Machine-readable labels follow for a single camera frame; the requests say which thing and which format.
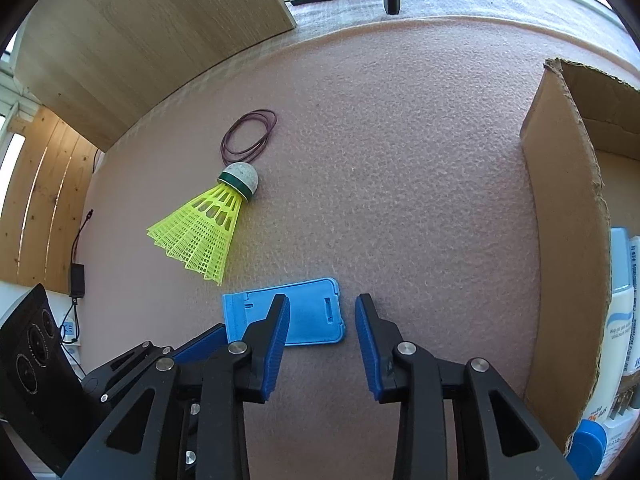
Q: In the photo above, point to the blue phone stand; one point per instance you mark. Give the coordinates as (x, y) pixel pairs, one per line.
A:
(310, 310)

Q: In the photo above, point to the blue round lid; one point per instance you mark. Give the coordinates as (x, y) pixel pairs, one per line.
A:
(587, 450)

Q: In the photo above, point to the pine plank panel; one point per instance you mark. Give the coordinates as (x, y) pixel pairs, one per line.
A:
(45, 200)

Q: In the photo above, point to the white power strip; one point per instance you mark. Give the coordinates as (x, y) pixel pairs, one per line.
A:
(70, 331)

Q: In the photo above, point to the white charger plug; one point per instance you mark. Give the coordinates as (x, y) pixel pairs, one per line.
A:
(622, 405)

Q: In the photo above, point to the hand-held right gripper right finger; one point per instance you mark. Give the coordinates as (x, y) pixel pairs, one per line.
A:
(370, 355)

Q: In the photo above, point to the black power adapter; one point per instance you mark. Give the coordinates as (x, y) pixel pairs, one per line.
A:
(77, 280)

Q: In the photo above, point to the dark red rubber band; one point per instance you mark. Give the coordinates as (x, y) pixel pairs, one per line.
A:
(223, 146)

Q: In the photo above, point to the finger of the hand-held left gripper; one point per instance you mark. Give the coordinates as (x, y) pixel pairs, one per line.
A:
(190, 430)
(200, 345)

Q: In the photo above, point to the cardboard box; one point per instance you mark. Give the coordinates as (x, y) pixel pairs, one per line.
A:
(565, 260)

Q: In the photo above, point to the large light wooden board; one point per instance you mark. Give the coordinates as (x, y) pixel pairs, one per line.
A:
(150, 35)

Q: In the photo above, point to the white sunscreen bottle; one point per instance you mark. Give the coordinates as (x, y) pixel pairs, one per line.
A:
(617, 340)

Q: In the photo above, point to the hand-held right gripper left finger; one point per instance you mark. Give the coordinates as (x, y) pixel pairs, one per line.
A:
(275, 350)

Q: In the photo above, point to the yellow plastic shuttlecock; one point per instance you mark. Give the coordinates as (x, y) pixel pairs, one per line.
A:
(200, 230)

